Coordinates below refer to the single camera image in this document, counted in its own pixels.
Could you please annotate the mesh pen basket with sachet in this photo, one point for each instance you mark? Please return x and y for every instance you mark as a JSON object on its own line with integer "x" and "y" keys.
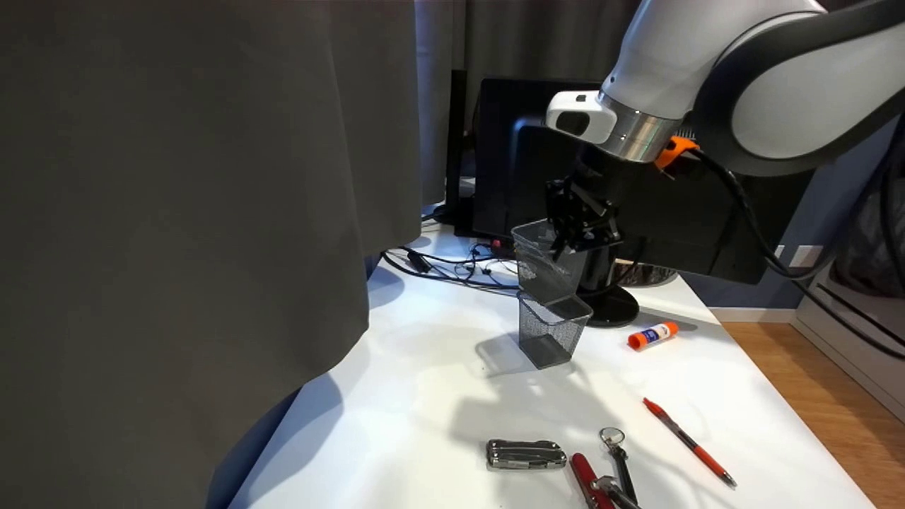
{"x": 539, "y": 272}

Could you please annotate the round dark bowl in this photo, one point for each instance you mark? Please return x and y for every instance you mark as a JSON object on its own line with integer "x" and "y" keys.
{"x": 647, "y": 274}

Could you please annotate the black upright speaker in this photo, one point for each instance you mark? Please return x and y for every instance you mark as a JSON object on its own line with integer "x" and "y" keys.
{"x": 456, "y": 148}

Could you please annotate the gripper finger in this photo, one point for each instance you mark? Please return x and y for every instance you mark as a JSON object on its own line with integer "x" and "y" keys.
{"x": 561, "y": 212}
{"x": 599, "y": 227}

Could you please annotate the black monitor on round stand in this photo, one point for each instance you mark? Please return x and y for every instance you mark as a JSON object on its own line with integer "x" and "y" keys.
{"x": 693, "y": 219}

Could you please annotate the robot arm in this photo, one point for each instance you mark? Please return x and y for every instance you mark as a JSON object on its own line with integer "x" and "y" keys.
{"x": 792, "y": 106}

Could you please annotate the white cabinet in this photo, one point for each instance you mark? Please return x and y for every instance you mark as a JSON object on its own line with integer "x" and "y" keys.
{"x": 848, "y": 339}

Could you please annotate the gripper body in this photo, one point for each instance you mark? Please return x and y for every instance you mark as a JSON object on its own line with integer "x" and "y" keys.
{"x": 596, "y": 177}

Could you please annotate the empty black mesh pen basket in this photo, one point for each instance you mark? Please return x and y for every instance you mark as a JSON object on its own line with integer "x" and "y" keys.
{"x": 553, "y": 339}

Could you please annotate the silver folding multi-tool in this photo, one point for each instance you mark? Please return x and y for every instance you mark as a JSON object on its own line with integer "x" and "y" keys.
{"x": 526, "y": 454}

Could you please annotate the orange and black pen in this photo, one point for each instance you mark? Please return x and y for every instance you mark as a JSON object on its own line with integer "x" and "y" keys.
{"x": 689, "y": 442}

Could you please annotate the orange capped glue stick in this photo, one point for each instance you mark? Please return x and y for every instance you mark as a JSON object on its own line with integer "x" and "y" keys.
{"x": 652, "y": 336}

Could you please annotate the clear sachet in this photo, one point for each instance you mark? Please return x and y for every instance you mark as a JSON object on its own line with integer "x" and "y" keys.
{"x": 544, "y": 263}

